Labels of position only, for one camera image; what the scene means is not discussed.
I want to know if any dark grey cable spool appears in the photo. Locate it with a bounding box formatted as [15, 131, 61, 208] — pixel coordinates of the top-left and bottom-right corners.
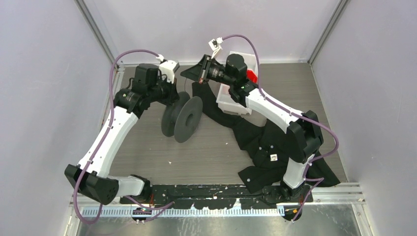
[161, 91, 203, 143]

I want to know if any clear far bin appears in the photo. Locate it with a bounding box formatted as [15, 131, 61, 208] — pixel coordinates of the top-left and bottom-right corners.
[229, 51, 258, 74]

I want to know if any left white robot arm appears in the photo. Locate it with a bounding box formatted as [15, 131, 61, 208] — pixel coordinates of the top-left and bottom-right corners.
[64, 60, 179, 205]

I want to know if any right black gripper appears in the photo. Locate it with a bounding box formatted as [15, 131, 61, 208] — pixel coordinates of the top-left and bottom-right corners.
[180, 55, 234, 87]

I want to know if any red middle bin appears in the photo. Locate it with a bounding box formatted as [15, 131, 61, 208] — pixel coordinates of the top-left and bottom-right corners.
[246, 69, 258, 84]

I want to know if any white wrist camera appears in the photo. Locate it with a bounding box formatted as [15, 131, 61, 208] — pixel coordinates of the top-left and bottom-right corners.
[208, 37, 223, 59]
[156, 54, 180, 84]

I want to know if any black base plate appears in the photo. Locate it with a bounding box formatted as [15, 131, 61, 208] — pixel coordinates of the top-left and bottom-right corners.
[120, 184, 313, 210]

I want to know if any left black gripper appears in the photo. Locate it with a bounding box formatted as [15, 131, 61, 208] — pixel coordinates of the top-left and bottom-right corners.
[148, 74, 179, 106]

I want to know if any clear near bin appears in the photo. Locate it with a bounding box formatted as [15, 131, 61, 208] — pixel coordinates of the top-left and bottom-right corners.
[216, 84, 252, 115]

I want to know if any clear bin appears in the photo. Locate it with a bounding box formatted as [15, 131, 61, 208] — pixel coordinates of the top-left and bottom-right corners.
[229, 51, 258, 74]
[216, 84, 252, 115]

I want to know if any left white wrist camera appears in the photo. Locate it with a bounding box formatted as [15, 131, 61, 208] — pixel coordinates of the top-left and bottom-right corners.
[156, 54, 180, 84]

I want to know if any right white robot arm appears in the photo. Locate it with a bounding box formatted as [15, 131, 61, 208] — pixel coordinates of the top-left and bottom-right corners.
[181, 54, 323, 202]

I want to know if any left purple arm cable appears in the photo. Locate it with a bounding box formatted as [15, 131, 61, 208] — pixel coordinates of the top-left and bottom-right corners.
[72, 49, 175, 225]

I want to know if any black shirt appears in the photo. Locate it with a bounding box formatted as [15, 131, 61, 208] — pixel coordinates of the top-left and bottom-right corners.
[191, 81, 341, 194]

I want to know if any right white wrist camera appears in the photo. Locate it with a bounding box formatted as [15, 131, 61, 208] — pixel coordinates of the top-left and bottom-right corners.
[208, 37, 223, 59]

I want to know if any slotted cable duct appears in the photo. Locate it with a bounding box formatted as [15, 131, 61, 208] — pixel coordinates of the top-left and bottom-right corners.
[100, 206, 285, 218]

